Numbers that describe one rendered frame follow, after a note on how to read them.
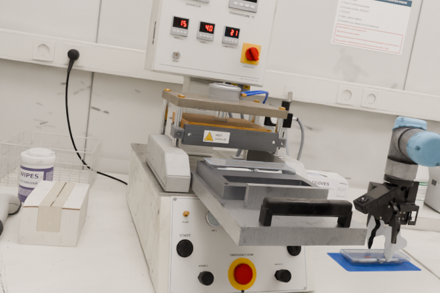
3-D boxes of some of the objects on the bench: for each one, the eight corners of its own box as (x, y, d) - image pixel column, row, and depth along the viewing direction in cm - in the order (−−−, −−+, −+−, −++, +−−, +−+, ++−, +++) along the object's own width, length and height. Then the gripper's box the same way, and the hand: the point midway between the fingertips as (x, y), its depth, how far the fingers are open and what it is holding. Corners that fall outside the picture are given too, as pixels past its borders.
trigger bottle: (393, 203, 152) (407, 137, 149) (405, 202, 157) (420, 138, 153) (416, 212, 145) (431, 142, 142) (427, 210, 150) (442, 143, 146)
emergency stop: (232, 284, 82) (231, 263, 83) (250, 284, 83) (249, 263, 84) (234, 285, 80) (234, 263, 81) (253, 284, 82) (253, 263, 83)
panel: (167, 297, 76) (170, 195, 81) (308, 291, 87) (302, 201, 92) (170, 299, 75) (173, 195, 80) (313, 292, 85) (308, 200, 90)
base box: (125, 201, 126) (131, 145, 123) (238, 204, 138) (247, 154, 136) (156, 300, 76) (168, 210, 73) (329, 292, 89) (344, 215, 86)
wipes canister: (22, 196, 116) (27, 144, 114) (54, 199, 118) (59, 148, 116) (11, 207, 108) (16, 151, 106) (46, 210, 109) (51, 155, 107)
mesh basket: (20, 166, 144) (23, 129, 142) (98, 174, 148) (102, 138, 147) (-4, 185, 122) (-1, 142, 120) (88, 193, 127) (92, 152, 125)
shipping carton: (38, 212, 107) (41, 179, 106) (90, 217, 109) (93, 184, 108) (13, 243, 89) (16, 203, 88) (75, 248, 91) (79, 209, 90)
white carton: (274, 184, 153) (277, 165, 152) (332, 191, 157) (335, 172, 156) (283, 195, 141) (287, 174, 140) (346, 201, 145) (349, 181, 144)
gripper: (434, 186, 101) (415, 267, 104) (397, 171, 113) (382, 244, 116) (406, 184, 98) (387, 267, 101) (371, 169, 111) (355, 244, 113)
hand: (376, 250), depth 108 cm, fingers open, 6 cm apart
